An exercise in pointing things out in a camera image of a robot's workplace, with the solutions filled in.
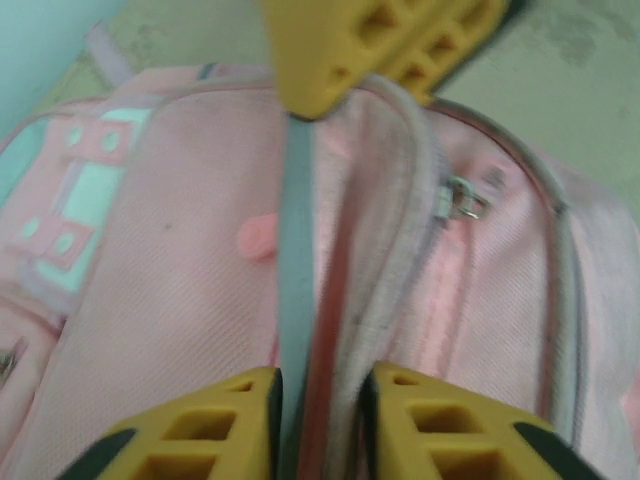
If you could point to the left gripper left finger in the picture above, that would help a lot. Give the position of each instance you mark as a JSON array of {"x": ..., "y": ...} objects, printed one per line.
[{"x": 250, "y": 405}]

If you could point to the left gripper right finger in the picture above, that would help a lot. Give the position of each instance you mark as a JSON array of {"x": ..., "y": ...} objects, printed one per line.
[{"x": 385, "y": 400}]

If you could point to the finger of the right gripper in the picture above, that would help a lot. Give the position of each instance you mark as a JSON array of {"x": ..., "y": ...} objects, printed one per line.
[
  {"x": 310, "y": 50},
  {"x": 470, "y": 30}
]

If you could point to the pink school backpack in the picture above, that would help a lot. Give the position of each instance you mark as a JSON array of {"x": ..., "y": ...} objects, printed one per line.
[{"x": 175, "y": 250}]

